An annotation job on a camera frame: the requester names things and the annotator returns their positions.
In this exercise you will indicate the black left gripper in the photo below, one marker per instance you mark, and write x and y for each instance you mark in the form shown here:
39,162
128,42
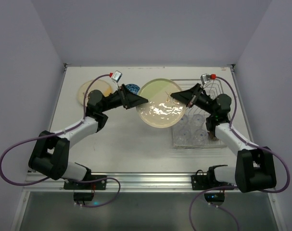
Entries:
124,96

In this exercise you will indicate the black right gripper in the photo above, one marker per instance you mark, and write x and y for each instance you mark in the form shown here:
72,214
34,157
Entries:
196,94

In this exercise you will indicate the blue patterned bowl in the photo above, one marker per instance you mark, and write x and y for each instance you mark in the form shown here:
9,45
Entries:
133,88

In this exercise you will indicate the clear glass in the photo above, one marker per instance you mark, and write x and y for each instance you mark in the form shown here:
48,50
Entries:
183,122
181,136
199,137
197,120

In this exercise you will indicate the cream plate rearmost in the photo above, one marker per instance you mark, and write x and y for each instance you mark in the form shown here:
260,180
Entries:
161,110

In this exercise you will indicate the brown striped ceramic cup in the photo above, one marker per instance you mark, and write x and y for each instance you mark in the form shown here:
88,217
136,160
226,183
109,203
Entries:
212,137

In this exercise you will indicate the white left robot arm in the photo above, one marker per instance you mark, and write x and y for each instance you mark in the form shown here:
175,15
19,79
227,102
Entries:
50,155

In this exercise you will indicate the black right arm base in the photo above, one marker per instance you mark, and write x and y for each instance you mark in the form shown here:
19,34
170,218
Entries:
205,180

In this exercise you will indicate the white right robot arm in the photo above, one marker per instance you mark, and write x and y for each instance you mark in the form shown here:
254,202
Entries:
254,169

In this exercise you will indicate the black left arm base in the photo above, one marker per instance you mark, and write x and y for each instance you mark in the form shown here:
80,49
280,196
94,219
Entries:
97,182

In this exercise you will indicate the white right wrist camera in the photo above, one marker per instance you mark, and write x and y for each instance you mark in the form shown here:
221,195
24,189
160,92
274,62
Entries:
205,79

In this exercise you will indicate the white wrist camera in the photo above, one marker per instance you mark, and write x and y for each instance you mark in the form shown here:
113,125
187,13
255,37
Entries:
205,79
116,76

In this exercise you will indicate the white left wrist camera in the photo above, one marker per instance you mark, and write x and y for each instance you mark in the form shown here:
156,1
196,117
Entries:
116,76

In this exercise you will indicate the steel wire dish rack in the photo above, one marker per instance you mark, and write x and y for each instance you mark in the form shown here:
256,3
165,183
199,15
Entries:
215,89

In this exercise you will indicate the aluminium mounting rail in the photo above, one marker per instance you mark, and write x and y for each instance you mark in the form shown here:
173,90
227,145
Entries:
129,183

